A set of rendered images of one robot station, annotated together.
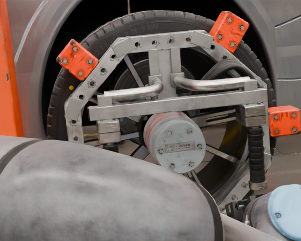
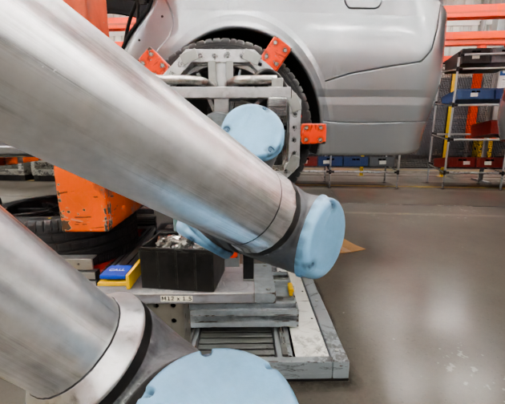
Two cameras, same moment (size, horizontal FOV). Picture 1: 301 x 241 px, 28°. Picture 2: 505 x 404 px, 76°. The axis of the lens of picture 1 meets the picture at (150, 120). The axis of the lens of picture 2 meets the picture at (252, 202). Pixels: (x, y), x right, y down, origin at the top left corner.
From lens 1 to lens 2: 60 cm
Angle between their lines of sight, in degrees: 5
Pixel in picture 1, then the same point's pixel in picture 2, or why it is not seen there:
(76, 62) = (151, 65)
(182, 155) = not seen: hidden behind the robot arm
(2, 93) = not seen: hidden behind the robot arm
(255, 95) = (280, 90)
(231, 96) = (260, 90)
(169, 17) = (232, 42)
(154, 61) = (212, 70)
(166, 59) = (223, 70)
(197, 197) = not seen: outside the picture
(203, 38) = (252, 56)
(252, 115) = (274, 105)
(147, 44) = (208, 56)
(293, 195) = (249, 112)
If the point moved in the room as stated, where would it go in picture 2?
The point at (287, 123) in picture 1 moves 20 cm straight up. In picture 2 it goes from (315, 133) to (317, 72)
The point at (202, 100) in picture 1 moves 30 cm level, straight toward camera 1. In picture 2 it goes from (235, 90) to (199, 72)
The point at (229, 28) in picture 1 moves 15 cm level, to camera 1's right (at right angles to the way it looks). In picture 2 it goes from (274, 50) to (321, 49)
